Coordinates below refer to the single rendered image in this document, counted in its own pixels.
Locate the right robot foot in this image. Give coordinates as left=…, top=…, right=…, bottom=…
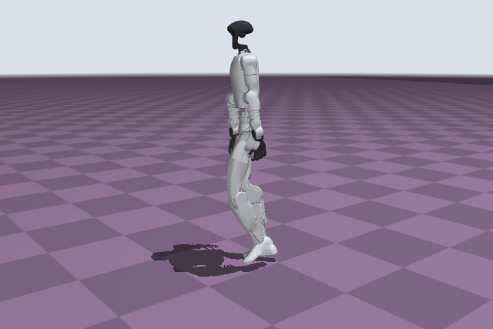
left=243, top=244, right=278, bottom=257

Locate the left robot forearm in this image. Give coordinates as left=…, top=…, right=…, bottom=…
left=246, top=91, right=263, bottom=138

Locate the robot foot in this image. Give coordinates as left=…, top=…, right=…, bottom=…
left=243, top=244, right=278, bottom=257
left=243, top=236, right=273, bottom=264

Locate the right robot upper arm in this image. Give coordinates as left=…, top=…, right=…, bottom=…
left=226, top=85, right=235, bottom=105

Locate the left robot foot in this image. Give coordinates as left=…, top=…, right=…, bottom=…
left=243, top=236, right=273, bottom=264

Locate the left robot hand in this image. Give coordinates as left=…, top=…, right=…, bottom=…
left=249, top=130, right=267, bottom=161

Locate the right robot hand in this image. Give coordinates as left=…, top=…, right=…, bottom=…
left=228, top=127, right=239, bottom=154

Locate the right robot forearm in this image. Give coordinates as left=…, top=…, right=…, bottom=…
left=227, top=103, right=240, bottom=135

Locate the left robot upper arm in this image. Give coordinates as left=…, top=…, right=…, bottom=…
left=240, top=55, right=258, bottom=104

